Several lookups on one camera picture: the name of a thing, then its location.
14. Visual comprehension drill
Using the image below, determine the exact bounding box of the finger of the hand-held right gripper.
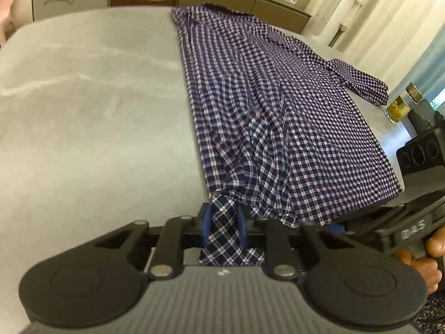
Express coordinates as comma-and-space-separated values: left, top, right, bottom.
328, 203, 410, 241

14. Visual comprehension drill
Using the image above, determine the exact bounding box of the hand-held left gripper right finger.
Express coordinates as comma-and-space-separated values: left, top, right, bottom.
236, 205, 353, 279

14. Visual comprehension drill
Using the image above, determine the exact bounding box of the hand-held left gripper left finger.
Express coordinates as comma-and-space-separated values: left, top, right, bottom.
91, 202, 213, 279

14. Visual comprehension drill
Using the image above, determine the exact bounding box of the blue plaid shirt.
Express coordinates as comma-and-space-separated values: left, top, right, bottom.
171, 3, 404, 267

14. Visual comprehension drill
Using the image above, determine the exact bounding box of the person's right hand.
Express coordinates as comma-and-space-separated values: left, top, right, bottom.
395, 225, 445, 296

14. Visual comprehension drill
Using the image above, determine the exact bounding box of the person's patterned black white top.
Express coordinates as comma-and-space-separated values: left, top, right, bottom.
414, 292, 445, 334

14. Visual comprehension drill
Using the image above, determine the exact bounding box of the glass jar with yellow contents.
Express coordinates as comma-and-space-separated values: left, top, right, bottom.
385, 95, 413, 125

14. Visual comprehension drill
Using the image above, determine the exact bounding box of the glass jar with gold lid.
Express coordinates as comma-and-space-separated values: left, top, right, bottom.
405, 82, 424, 104

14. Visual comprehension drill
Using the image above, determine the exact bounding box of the light blue sheer curtain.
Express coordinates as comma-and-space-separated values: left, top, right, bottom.
385, 33, 445, 112

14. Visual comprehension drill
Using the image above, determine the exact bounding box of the white curtain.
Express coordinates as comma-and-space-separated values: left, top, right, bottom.
342, 0, 445, 94

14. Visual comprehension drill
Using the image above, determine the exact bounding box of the white lace covered appliance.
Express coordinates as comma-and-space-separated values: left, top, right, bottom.
302, 0, 364, 40

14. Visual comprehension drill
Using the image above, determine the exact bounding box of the pink cloth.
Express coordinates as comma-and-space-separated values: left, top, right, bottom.
0, 0, 16, 46

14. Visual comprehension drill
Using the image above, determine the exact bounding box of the wall radiator pipe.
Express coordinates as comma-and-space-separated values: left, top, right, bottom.
328, 24, 348, 48

